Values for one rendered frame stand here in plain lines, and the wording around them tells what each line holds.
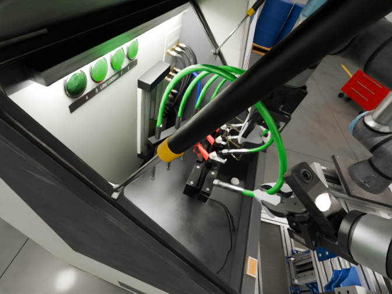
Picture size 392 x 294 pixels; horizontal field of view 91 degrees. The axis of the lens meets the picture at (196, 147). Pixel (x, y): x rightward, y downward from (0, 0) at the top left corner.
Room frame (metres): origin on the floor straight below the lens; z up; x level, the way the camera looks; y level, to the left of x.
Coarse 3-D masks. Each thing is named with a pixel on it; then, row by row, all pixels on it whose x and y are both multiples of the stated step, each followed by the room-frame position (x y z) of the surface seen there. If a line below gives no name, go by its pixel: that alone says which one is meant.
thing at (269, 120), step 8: (200, 64) 0.39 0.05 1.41; (184, 72) 0.40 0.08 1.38; (216, 72) 0.37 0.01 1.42; (224, 72) 0.36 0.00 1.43; (176, 80) 0.41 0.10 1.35; (232, 80) 0.35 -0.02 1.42; (168, 88) 0.42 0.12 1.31; (168, 96) 0.43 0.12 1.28; (160, 104) 0.43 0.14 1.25; (256, 104) 0.32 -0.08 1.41; (160, 112) 0.43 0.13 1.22; (264, 112) 0.32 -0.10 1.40; (160, 120) 0.43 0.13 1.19; (272, 120) 0.31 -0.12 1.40; (160, 128) 0.43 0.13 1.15; (272, 128) 0.30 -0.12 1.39; (272, 136) 0.30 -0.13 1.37; (280, 136) 0.30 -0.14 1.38; (280, 144) 0.29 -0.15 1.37; (280, 152) 0.28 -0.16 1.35; (280, 160) 0.28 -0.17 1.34; (280, 168) 0.28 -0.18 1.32; (280, 176) 0.27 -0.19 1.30; (280, 184) 0.27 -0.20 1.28; (248, 192) 0.28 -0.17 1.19; (272, 192) 0.26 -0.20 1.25
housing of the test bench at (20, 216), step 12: (0, 180) 0.10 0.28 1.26; (0, 192) 0.10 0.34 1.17; (12, 192) 0.10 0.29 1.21; (0, 204) 0.11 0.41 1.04; (12, 204) 0.10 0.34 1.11; (24, 204) 0.10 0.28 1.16; (0, 216) 0.11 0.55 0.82; (12, 216) 0.11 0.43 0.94; (24, 216) 0.10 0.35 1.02; (36, 216) 0.10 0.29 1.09; (24, 228) 0.11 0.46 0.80; (36, 228) 0.10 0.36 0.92; (48, 228) 0.10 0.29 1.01; (36, 240) 0.11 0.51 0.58; (48, 240) 0.10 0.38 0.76; (60, 240) 0.10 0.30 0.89; (60, 252) 0.10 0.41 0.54; (72, 252) 0.10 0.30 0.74; (72, 264) 0.11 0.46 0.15; (84, 264) 0.10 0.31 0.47
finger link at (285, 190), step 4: (264, 184) 0.29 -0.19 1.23; (268, 184) 0.29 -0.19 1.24; (272, 184) 0.29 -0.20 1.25; (284, 184) 0.28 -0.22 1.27; (264, 188) 0.29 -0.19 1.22; (268, 188) 0.29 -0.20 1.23; (284, 188) 0.27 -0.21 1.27; (288, 188) 0.27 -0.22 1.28; (276, 192) 0.28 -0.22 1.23; (280, 192) 0.27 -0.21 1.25; (284, 192) 0.26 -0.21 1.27; (288, 192) 0.26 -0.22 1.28; (292, 192) 0.26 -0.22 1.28; (280, 196) 0.28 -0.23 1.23; (284, 196) 0.26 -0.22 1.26; (288, 196) 0.25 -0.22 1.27
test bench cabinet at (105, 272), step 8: (80, 256) 0.10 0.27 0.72; (88, 264) 0.10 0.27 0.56; (96, 264) 0.09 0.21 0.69; (96, 272) 0.10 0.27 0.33; (104, 272) 0.09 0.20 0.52; (112, 272) 0.09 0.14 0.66; (120, 272) 0.08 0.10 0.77; (112, 280) 0.09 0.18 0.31; (120, 280) 0.09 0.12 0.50; (128, 280) 0.08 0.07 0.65; (136, 280) 0.08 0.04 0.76; (128, 288) 0.08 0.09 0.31; (136, 288) 0.08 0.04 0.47; (144, 288) 0.08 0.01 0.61; (152, 288) 0.08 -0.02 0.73
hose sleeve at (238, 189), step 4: (220, 184) 0.31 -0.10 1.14; (224, 184) 0.31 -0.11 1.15; (228, 184) 0.31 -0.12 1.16; (224, 188) 0.30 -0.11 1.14; (228, 188) 0.30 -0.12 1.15; (232, 188) 0.30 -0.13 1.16; (236, 188) 0.30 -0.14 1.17; (240, 188) 0.30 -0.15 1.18; (244, 188) 0.30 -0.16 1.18; (236, 192) 0.29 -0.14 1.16; (240, 192) 0.29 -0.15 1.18
